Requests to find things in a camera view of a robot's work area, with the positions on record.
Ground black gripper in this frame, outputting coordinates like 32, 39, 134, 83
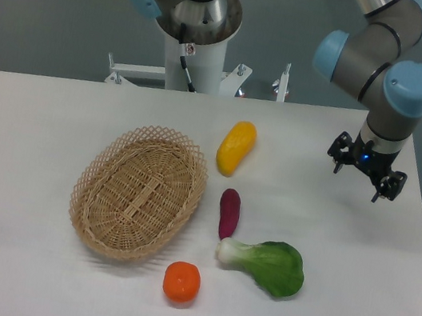
327, 132, 407, 203

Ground yellow mango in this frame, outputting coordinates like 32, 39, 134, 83
215, 121, 257, 177

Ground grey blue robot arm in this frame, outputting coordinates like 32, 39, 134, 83
130, 0, 422, 200

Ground green bok choy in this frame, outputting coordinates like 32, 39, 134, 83
215, 237, 305, 298

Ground purple sweet potato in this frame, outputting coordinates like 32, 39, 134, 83
218, 188, 241, 239

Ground orange tangerine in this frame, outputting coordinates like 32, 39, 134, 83
162, 261, 201, 304

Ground woven wicker basket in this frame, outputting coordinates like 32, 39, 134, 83
69, 126, 208, 262

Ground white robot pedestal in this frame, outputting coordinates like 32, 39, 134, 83
104, 37, 253, 98

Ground black cable on pedestal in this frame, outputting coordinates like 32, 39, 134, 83
169, 22, 209, 94

